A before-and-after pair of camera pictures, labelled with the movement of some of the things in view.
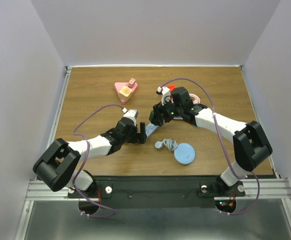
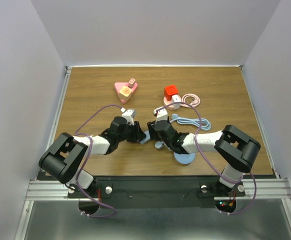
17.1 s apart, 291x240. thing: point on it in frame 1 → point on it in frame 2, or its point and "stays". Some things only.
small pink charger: x=131 y=82 stays
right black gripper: x=159 y=112 → x=152 y=133
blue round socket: x=184 y=153 stays
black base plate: x=159 y=192 stays
